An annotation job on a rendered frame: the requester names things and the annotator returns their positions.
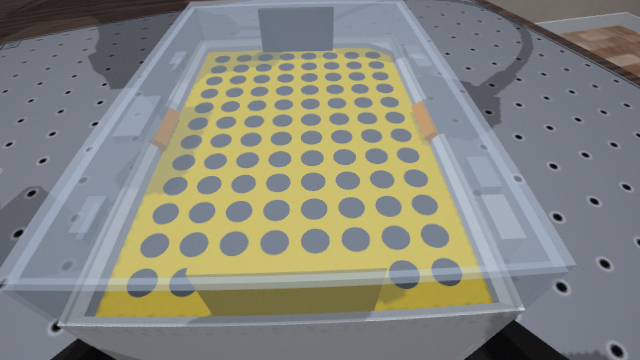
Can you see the grey perforated base plate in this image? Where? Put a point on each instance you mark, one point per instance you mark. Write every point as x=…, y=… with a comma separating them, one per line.
x=569, y=124

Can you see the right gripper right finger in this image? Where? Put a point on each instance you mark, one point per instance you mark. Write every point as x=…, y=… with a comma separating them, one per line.
x=515, y=342

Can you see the clear plastic box lid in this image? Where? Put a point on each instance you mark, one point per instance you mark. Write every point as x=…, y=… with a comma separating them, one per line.
x=289, y=180

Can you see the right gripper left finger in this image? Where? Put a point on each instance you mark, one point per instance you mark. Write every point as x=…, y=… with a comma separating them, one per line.
x=79, y=350

